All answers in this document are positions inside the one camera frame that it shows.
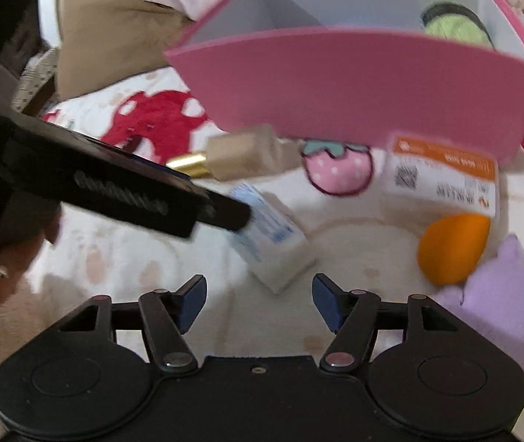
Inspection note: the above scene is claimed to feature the brown soft cushion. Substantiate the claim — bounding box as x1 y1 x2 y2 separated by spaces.
57 0 198 99

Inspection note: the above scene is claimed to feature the white red bear printed blanket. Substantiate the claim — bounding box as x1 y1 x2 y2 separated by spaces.
0 64 524 424

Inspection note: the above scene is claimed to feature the pink cardboard box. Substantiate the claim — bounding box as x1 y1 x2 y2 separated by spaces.
164 0 524 166

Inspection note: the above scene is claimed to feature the white dotted cloth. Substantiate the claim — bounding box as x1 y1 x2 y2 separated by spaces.
13 48 60 113

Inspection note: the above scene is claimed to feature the purple plush cloth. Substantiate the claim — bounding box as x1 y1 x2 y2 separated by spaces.
437 234 524 392

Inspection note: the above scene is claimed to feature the beige foundation bottle gold cap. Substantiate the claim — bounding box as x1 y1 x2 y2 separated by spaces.
165 124 304 181

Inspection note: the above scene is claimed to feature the orange makeup sponge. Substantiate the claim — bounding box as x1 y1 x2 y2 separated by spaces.
417 214 493 286

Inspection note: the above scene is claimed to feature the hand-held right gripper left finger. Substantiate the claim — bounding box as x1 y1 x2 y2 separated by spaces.
57 274 208 376

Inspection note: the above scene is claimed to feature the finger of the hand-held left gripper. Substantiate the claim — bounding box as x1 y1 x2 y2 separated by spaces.
195 192 252 232

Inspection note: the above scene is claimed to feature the white packet orange label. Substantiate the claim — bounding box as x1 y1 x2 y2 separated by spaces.
379 133 502 219

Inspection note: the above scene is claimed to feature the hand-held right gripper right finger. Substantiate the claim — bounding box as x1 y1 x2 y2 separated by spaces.
312 273 463 373

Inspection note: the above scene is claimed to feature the small white box blue print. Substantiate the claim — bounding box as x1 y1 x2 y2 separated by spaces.
227 183 318 294

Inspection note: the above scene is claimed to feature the green yarn ball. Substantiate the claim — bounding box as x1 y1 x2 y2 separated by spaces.
421 2 497 49

